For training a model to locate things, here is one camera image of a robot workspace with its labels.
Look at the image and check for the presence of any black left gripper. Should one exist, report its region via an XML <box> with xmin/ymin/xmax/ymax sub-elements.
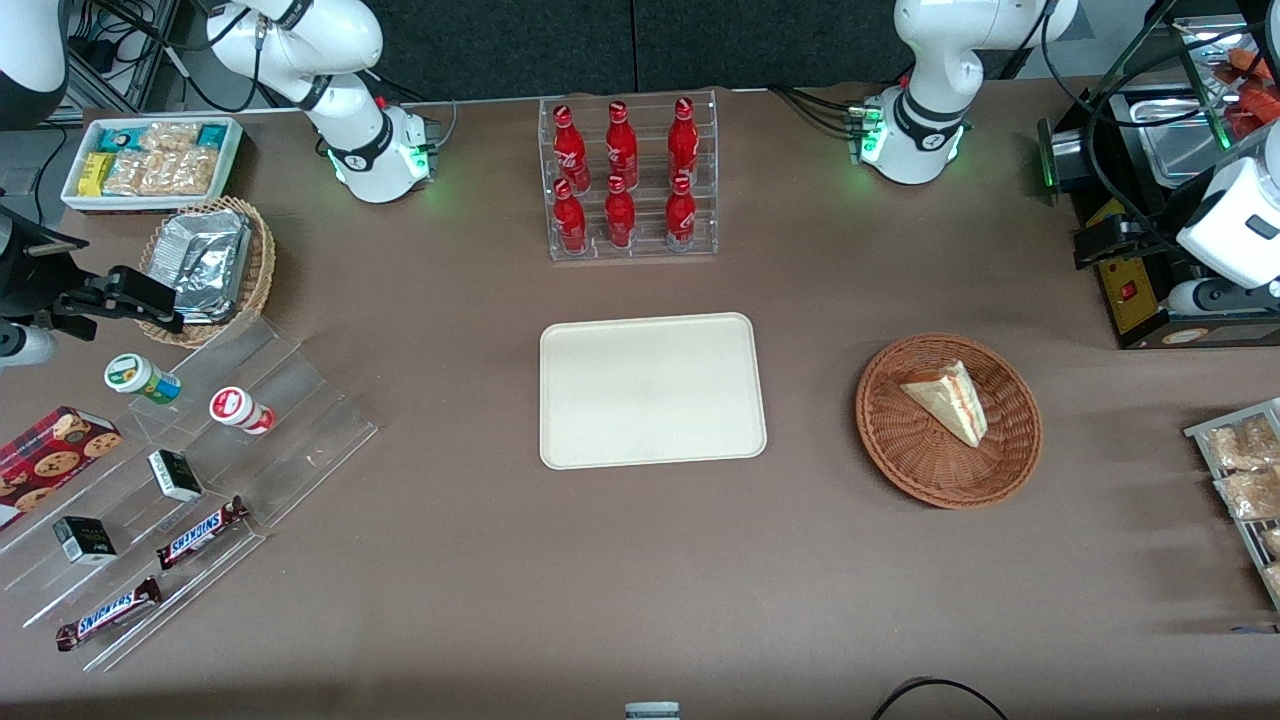
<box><xmin>1074</xmin><ymin>214</ymin><xmax>1193</xmax><ymax>271</ymax></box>

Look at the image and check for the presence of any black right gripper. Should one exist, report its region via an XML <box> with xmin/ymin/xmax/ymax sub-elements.
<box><xmin>0</xmin><ymin>205</ymin><xmax>187</xmax><ymax>341</ymax></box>

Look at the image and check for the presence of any light wicker basket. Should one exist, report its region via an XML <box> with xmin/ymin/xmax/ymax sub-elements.
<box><xmin>138</xmin><ymin>195</ymin><xmax>277</xmax><ymax>349</ymax></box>

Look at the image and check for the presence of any tray of wrapped snacks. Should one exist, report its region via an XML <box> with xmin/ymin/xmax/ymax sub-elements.
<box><xmin>1184</xmin><ymin>397</ymin><xmax>1280</xmax><ymax>612</ymax></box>

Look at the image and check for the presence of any wrapped triangular sandwich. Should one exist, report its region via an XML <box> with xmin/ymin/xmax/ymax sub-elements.
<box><xmin>899</xmin><ymin>359</ymin><xmax>990</xmax><ymax>449</ymax></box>

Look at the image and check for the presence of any brown round wicker basket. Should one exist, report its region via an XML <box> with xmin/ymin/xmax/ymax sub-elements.
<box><xmin>854</xmin><ymin>332</ymin><xmax>1044</xmax><ymax>511</ymax></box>

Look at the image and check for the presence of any cream rectangular serving tray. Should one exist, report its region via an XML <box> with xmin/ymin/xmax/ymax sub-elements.
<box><xmin>538</xmin><ymin>311</ymin><xmax>769</xmax><ymax>472</ymax></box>

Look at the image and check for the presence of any black countertop food warmer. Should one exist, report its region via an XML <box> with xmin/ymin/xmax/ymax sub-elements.
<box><xmin>1036</xmin><ymin>84</ymin><xmax>1280</xmax><ymax>352</ymax></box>

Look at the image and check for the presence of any green lid yogurt cup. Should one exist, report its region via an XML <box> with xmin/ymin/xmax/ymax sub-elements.
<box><xmin>104</xmin><ymin>352</ymin><xmax>184</xmax><ymax>407</ymax></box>

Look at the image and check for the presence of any silver foil packet stack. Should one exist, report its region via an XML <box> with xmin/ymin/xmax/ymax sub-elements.
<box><xmin>153</xmin><ymin>209</ymin><xmax>253</xmax><ymax>324</ymax></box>

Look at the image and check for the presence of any white rectangular snack bin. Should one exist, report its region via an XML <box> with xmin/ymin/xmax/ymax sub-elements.
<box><xmin>60</xmin><ymin>116</ymin><xmax>245</xmax><ymax>214</ymax></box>

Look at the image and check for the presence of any stainless steel pan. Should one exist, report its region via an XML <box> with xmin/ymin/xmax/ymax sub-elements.
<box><xmin>1124</xmin><ymin>94</ymin><xmax>1237</xmax><ymax>187</ymax></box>

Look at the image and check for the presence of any yellow snack packet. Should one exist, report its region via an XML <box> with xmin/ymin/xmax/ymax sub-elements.
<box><xmin>78</xmin><ymin>151</ymin><xmax>117</xmax><ymax>199</ymax></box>

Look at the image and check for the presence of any clear cracker snack bag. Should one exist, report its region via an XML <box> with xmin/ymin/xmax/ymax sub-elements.
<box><xmin>104</xmin><ymin>150</ymin><xmax>151</xmax><ymax>197</ymax></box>
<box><xmin>145</xmin><ymin>148</ymin><xmax>219</xmax><ymax>197</ymax></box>
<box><xmin>140</xmin><ymin>121</ymin><xmax>202</xmax><ymax>154</ymax></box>

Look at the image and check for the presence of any red lid yogurt cup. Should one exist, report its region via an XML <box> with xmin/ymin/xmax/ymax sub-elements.
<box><xmin>208</xmin><ymin>385</ymin><xmax>277</xmax><ymax>436</ymax></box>

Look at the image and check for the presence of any red plaid cookie box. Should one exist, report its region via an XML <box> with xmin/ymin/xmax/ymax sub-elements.
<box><xmin>0</xmin><ymin>404</ymin><xmax>124</xmax><ymax>532</ymax></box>

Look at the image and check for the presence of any small black carton box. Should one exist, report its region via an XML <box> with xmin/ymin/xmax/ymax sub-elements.
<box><xmin>147</xmin><ymin>448</ymin><xmax>205</xmax><ymax>504</ymax></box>
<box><xmin>52</xmin><ymin>515</ymin><xmax>119</xmax><ymax>567</ymax></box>

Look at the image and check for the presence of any orange red food item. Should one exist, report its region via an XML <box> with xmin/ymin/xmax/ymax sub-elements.
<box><xmin>1224</xmin><ymin>44</ymin><xmax>1280</xmax><ymax>143</ymax></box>

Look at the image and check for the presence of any clear acrylic stepped display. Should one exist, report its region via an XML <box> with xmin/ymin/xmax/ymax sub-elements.
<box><xmin>0</xmin><ymin>314</ymin><xmax>380</xmax><ymax>674</ymax></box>

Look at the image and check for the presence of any Snickers chocolate bar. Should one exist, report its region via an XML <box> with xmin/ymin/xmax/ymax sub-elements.
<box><xmin>156</xmin><ymin>496</ymin><xmax>250</xmax><ymax>572</ymax></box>
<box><xmin>54</xmin><ymin>576</ymin><xmax>164</xmax><ymax>653</ymax></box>

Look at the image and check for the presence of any red cola bottle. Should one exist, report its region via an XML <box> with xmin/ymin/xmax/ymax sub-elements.
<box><xmin>667</xmin><ymin>96</ymin><xmax>700</xmax><ymax>187</ymax></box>
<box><xmin>603</xmin><ymin>174</ymin><xmax>638</xmax><ymax>250</ymax></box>
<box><xmin>552</xmin><ymin>104</ymin><xmax>591</xmax><ymax>193</ymax></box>
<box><xmin>604</xmin><ymin>100</ymin><xmax>640</xmax><ymax>189</ymax></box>
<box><xmin>552</xmin><ymin>178</ymin><xmax>590</xmax><ymax>255</ymax></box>
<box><xmin>664</xmin><ymin>174</ymin><xmax>699</xmax><ymax>252</ymax></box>

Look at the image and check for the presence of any clear acrylic bottle rack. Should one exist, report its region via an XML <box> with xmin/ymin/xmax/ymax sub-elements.
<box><xmin>537</xmin><ymin>88</ymin><xmax>720</xmax><ymax>264</ymax></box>

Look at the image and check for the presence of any dark partition panel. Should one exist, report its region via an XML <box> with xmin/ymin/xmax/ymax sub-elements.
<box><xmin>362</xmin><ymin>0</ymin><xmax>913</xmax><ymax>103</ymax></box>

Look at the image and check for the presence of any aluminium frame stand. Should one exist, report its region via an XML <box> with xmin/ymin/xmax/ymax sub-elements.
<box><xmin>66</xmin><ymin>0</ymin><xmax>183</xmax><ymax>123</ymax></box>

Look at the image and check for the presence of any black cable bundle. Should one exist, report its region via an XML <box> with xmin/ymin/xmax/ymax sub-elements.
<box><xmin>70</xmin><ymin>0</ymin><xmax>263</xmax><ymax>113</ymax></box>
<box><xmin>768</xmin><ymin>84</ymin><xmax>873</xmax><ymax>137</ymax></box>

